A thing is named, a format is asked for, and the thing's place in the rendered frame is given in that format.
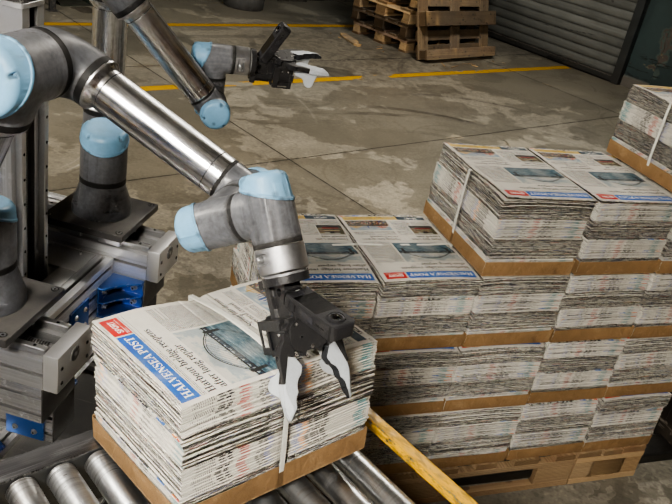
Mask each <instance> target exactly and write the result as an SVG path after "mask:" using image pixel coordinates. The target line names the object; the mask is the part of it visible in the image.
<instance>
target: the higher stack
mask: <svg viewBox="0 0 672 504"><path fill-rule="evenodd" d="M632 87H633V88H631V89H630V93H628V98H627V100H626V101H624V104H623V106H624V107H622V110H621V112H619V113H620V115H619V116H620V117H619V118H620V119H618V122H617V123H618V124H616V127H615V128H616V129H615V132H614V136H612V137H613V138H612V140H614V141H616V142H617V143H619V144H621V145H622V146H624V147H625V148H627V149H629V150H630V151H632V152H634V153H636V154H637V155H639V156H641V157H642V158H644V159H646V160H647V161H648V162H647V166H649V164H650V162H651V163H652V164H654V165H656V166H657V167H659V168H661V169H662V170H664V171H666V172H667V173H669V174H671V175H672V87H665V86H653V85H632ZM607 156H609V157H610V158H612V159H613V160H615V161H617V162H618V163H620V164H621V165H623V166H624V167H626V168H628V169H629V170H631V171H632V172H634V173H635V174H637V175H638V176H641V177H642V178H643V179H645V180H646V181H648V182H649V183H651V184H652V185H654V186H656V187H657V188H659V189H660V190H662V191H663V192H665V193H666V194H668V195H669V196H671V197H672V192H670V191H669V190H667V189H666V188H664V187H662V186H661V185H659V184H658V183H656V182H654V181H653V180H651V179H650V178H648V177H647V176H645V175H643V174H642V173H640V172H639V171H637V170H635V169H634V168H632V167H631V166H629V165H627V164H626V163H624V162H623V161H621V160H619V159H618V158H616V157H615V156H613V155H607ZM666 240H667V243H666V244H664V245H665V246H664V247H663V250H662V251H661V256H660V257H659V259H660V260H662V261H672V227H671V228H670V232H669V233H668V234H667V239H666ZM650 274H651V276H650V277H651V278H650V280H649V282H647V283H648V284H649V285H647V287H646V290H645V291H644V292H642V293H643V294H642V295H643V296H642V297H641V299H640V302H639V303H638V305H639V306H640V309H638V310H639V312H638V316H636V319H635V321H634V323H632V325H633V326H634V327H635V328H636V327H649V326H666V325H672V273H670V274H657V273H655V272H654V273H650ZM635 328H634V330H635ZM634 330H633V332H634ZM623 339H624V340H625V341H626V342H625V343H624V344H625V346H623V350H621V353H620V355H619V356H618V359H617V360H616V362H617V363H616V364H615V365H614V367H613V368H614V369H613V374H611V376H610V379H609V383H608V384H607V385H606V386H607V388H608V387H614V386H627V385H642V384H656V383H668V382H672V336H669V337H651V338H633V339H630V338H629V337H628V338H623ZM671 396H672V394H671V393H670V392H663V393H651V394H639V395H628V396H616V397H604V398H598V401H597V402H598V405H596V408H595V411H594V412H595V413H596V414H594V417H593V419H592V424H590V426H589V428H588V429H587V430H588V432H586V435H585V436H584V438H583V439H584V440H583V441H584V442H585V443H588V442H596V441H604V440H612V439H621V438H631V437H641V436H650V435H651V433H654V431H653V430H654V428H655V426H656V425H657V423H658V421H659V420H658V419H659V418H660V417H659V416H661V413H662V411H663V408H664V407H665V406H667V404H668V402H669V401H670V399H671ZM585 443H584V444H585ZM645 448H646V445H637V446H629V447H620V448H612V449H604V450H596V451H587V452H575V454H576V457H575V458H576V461H575V463H574V465H573V467H572V469H571V472H570V474H569V476H568V479H567V482H566V484H573V483H581V482H588V481H595V480H603V479H610V478H618V477H625V476H633V475H634V473H635V469H636V467H637V465H638V463H639V461H640V459H641V457H642V455H643V454H644V452H645V451H644V450H645Z"/></svg>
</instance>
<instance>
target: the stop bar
mask: <svg viewBox="0 0 672 504"><path fill-rule="evenodd" d="M368 416H369V418H368V419H367V421H366V422H365V426H367V427H368V428H369V429H370V430H371V431H372V432H373V433H374V434H375V435H376V436H378V437H379V438H380V439H381V440H382V441H383V442H384V443H385V444H386V445H387V446H389V447H390V448H391V449H392V450H393V451H394V452H395V453H396V454H397V455H398V456H400V457H401V458H402V459H403V460H404V461H405V462H406V463H407V464H408V465H409V466H411V467H412V468H413V469H414V470H415V471H416V472H417V473H418V474H419V475H420V476H422V477H423V478H424V479H425V480H426V481H427V482H428V483H429V484H430V485H431V486H433V487H434V488H435V489H436V490H437V491H438V492H439V493H440V494H441V495H442V496H444V497H445V498H446V499H447V500H448V501H449V502H450V503H451V504H479V503H477V502H476V501H475V500H474V499H473V498H472V497H471V496H469V495H468V494H467V493H466V492H465V491H464V490H463V489H462V488H460V487H459V486H458V485H457V484H456V483H455V482H454V481H452V480H451V479H450V478H449V477H448V476H447V475H446V474H445V473H443V472H442V471H441V470H440V469H439V468H438V467H437V466H436V465H434V464H433V463H432V462H431V461H430V460H429V459H428V458H426V457H425V456H424V455H423V454H422V453H421V452H420V451H419V450H417V449H416V448H415V447H414V446H413V445H412V444H411V443H409V442H408V441H407V440H406V439H405V438H404V437H403V436H402V435H400V434H399V433H398V432H397V431H396V430H395V429H394V428H392V427H391V426H390V425H389V424H388V423H387V422H386V421H385V420H383V419H382V418H381V417H380V416H379V415H378V414H377V413H375V412H374V411H373V410H372V409H371V408H370V407H369V410H368Z"/></svg>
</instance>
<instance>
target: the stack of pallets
mask: <svg viewBox="0 0 672 504"><path fill-rule="evenodd" d="M369 1H372V2H375V3H369ZM416 1H417V0H354V3H353V8H352V9H353V10H352V16H351V19H354V20H353V23H354V26H353V30H352V32H353V33H355V34H358V35H359V34H375V36H374V38H373V41H376V42H378V43H381V44H398V43H400V44H399V48H398V51H401V52H403V53H416V48H414V46H415V43H417V41H416V31H417V27H416V13H415V12H417V7H416ZM428 11H450V7H428ZM460 11H479V7H460ZM366 15H370V16H366ZM474 27H475V25H469V26H460V29H474ZM367 28H368V29H370V30H367ZM428 30H450V26H428ZM447 41H450V40H430V41H428V42H432V43H431V45H437V44H446V42H447ZM474 41H475V39H461V43H474Z"/></svg>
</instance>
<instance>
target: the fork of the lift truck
mask: <svg viewBox="0 0 672 504"><path fill-rule="evenodd" d="M645 445H646V448H645V450H644V451H645V452H644V454H643V455H642V457H641V459H640V461H639V463H638V464H640V463H648V462H656V461H664V460H672V445H671V444H670V443H669V442H668V441H667V440H666V439H665V438H664V437H663V436H662V435H661V434H655V435H652V437H651V439H650V441H649V442H648V444H645ZM532 471H533V469H528V470H519V471H511V472H503V473H495V474H487V475H479V476H471V477H462V478H454V479H451V480H452V481H454V482H455V483H456V484H457V485H458V486H461V485H470V484H480V483H489V482H498V481H507V480H515V479H522V478H530V476H531V474H532Z"/></svg>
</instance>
